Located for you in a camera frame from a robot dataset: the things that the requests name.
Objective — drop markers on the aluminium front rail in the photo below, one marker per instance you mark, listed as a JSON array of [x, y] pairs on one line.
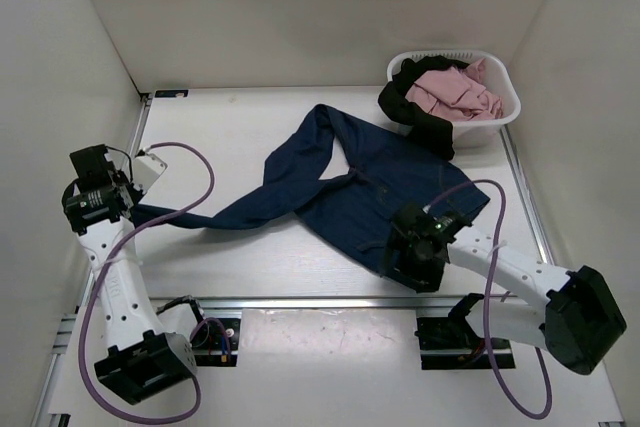
[[325, 303]]

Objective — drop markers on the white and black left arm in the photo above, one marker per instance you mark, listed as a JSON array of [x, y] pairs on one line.
[[148, 350]]

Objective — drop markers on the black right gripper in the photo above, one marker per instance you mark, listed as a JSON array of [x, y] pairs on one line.
[[428, 277]]

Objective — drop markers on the white plastic laundry basket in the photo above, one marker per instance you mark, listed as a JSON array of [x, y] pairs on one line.
[[473, 134]]

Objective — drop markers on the black garment over basket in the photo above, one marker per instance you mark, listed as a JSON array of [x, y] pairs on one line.
[[426, 130]]

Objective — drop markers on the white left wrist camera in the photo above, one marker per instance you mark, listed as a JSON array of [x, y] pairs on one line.
[[147, 169]]

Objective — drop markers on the pink garment in basket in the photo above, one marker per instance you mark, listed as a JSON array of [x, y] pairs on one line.
[[457, 95]]

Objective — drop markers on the dark blue denim trousers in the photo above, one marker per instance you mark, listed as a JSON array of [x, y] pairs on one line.
[[345, 178]]

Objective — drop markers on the aluminium frame rail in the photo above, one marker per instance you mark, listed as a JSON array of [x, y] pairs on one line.
[[139, 127], [527, 200]]

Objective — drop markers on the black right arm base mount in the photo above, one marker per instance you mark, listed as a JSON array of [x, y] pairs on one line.
[[448, 343]]

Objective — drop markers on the aluminium frame rail right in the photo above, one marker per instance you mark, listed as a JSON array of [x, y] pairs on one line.
[[527, 200]]

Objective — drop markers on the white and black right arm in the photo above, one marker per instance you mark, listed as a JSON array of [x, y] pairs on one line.
[[570, 314]]

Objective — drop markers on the blue white label sticker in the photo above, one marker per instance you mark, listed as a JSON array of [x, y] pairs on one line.
[[171, 93]]

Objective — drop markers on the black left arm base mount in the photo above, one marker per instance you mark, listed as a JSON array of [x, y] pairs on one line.
[[216, 341]]

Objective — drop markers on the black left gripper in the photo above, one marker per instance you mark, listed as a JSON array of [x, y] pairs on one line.
[[122, 178]]

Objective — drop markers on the aluminium frame rail left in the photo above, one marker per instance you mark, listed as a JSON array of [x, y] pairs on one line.
[[139, 127]]

